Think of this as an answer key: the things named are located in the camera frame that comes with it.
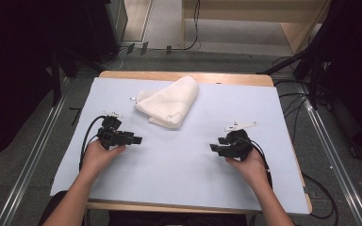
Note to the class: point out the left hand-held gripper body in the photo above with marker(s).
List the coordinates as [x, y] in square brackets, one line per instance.
[111, 138]

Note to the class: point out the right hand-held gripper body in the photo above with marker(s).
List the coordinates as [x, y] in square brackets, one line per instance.
[240, 144]

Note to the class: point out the white mesh laundry bag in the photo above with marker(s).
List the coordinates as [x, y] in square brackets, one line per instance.
[169, 102]

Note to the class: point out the person's left hand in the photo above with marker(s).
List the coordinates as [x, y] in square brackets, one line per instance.
[95, 160]

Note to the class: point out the person's right hand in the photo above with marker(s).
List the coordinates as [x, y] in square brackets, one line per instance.
[253, 169]

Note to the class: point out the light blue table mat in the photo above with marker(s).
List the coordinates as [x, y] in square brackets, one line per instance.
[176, 169]

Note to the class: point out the wooden table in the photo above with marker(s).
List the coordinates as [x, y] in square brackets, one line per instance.
[232, 78]

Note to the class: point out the black stand leg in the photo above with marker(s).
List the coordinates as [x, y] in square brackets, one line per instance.
[56, 81]

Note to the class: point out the person's dark clothing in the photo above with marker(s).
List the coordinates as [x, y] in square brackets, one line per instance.
[176, 219]

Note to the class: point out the black stand legs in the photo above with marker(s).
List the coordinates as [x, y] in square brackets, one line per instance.
[311, 69]

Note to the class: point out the dark cabinet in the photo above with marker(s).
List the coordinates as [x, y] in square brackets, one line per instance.
[118, 19]

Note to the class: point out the black curtain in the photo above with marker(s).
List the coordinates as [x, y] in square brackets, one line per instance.
[15, 69]
[355, 62]

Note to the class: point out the light wooden bench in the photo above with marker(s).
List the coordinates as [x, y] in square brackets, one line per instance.
[295, 15]

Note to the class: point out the metal floor rail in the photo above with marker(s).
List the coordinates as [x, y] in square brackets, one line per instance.
[28, 169]
[336, 163]

